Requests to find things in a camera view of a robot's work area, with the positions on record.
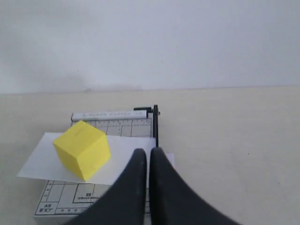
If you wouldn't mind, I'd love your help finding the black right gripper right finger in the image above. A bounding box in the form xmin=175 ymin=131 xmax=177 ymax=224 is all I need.
xmin=150 ymin=148 xmax=238 ymax=225

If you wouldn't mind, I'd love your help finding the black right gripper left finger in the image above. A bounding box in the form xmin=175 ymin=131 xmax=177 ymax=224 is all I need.
xmin=65 ymin=149 xmax=147 ymax=225

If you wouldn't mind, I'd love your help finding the yellow foam cube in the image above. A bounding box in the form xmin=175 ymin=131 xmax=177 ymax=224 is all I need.
xmin=53 ymin=120 xmax=111 ymax=181

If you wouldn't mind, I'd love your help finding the white paper strip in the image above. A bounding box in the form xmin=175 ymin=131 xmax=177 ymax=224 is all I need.
xmin=16 ymin=132 xmax=174 ymax=186

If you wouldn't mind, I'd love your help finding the black cutter blade lever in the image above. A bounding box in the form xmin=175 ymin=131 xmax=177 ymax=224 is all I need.
xmin=133 ymin=105 xmax=160 ymax=148

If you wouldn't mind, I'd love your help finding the grey paper cutter base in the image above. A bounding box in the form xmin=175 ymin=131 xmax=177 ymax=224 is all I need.
xmin=34 ymin=110 xmax=152 ymax=225

